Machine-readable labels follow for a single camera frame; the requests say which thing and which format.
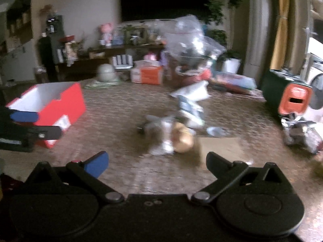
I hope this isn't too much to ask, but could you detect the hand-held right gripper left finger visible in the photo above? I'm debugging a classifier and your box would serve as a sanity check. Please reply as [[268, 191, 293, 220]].
[[25, 151, 125, 205]]

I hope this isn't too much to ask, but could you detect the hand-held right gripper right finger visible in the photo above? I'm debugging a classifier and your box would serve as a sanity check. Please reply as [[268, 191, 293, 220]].
[[191, 152, 291, 204]]

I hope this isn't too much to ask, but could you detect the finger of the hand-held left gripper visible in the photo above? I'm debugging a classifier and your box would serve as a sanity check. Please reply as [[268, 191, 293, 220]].
[[15, 125, 62, 142], [0, 106, 39, 124]]

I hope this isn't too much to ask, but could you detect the red shoe box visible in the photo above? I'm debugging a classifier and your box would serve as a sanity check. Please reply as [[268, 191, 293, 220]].
[[5, 82, 87, 149]]

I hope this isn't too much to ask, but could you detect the yellow round toy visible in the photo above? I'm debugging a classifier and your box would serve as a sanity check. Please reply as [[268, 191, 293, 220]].
[[172, 122, 195, 154]]

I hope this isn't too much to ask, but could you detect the clear blue plastic wrapper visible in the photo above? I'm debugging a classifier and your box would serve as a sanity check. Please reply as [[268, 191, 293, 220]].
[[206, 126, 231, 138]]

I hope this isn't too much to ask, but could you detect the white and blue packet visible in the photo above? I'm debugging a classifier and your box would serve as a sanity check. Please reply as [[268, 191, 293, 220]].
[[177, 98, 205, 128]]

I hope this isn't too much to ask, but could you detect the black cabinet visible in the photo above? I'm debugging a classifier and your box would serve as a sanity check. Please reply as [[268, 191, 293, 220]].
[[37, 37, 59, 82]]

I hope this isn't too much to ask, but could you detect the light green mat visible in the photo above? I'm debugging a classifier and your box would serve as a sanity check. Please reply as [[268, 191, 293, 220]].
[[84, 79, 122, 90]]

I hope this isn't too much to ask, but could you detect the white plastic bag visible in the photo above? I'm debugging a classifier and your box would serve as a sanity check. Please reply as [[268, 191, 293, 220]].
[[170, 80, 211, 101]]

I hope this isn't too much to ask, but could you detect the colourful flat box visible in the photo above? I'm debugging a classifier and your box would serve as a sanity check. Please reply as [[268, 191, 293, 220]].
[[210, 72, 257, 95]]

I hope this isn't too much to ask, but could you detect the white dome-shaped object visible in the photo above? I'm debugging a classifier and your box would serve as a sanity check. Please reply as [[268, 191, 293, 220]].
[[95, 64, 119, 82]]

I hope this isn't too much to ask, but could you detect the brown basket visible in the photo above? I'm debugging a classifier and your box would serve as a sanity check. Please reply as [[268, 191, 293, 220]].
[[174, 66, 212, 87]]

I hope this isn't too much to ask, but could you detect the green bin with orange lid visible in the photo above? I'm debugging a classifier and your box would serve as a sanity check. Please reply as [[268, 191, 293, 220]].
[[261, 69, 314, 118]]

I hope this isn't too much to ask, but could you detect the dark wooden console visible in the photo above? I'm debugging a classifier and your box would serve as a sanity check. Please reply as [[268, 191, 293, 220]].
[[55, 44, 166, 81]]

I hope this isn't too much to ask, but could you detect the grey tower appliance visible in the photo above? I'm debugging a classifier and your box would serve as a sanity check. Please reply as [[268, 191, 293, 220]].
[[46, 15, 63, 39]]

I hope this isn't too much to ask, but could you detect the orange and white cardboard box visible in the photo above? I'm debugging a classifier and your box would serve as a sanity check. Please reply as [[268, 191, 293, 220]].
[[130, 60, 164, 85]]

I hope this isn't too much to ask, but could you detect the set of white bottles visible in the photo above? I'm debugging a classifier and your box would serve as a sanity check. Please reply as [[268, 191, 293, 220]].
[[112, 55, 134, 70]]

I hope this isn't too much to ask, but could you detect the pink doll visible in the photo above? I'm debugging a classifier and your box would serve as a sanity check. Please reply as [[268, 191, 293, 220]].
[[99, 23, 113, 47]]

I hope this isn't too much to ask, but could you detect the pink bag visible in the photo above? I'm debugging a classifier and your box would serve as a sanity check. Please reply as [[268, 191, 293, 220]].
[[144, 52, 160, 62]]

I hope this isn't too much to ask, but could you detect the large clear plastic bag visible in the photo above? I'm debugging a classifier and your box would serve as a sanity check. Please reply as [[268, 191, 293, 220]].
[[161, 15, 227, 59]]

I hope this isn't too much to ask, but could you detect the yellow curtain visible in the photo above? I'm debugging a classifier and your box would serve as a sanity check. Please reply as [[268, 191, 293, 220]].
[[270, 0, 291, 70]]

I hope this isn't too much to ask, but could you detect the tall green plant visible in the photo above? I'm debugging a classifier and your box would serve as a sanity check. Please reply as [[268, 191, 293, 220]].
[[206, 0, 245, 46]]

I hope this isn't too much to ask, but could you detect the black television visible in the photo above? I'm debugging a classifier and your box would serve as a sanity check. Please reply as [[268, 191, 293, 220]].
[[119, 0, 211, 23]]

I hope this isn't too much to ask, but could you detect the wall shelf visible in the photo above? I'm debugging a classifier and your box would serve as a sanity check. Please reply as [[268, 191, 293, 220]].
[[5, 0, 34, 46]]

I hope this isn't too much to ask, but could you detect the picture frame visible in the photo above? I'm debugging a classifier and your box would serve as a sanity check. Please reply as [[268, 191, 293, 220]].
[[124, 26, 148, 45]]

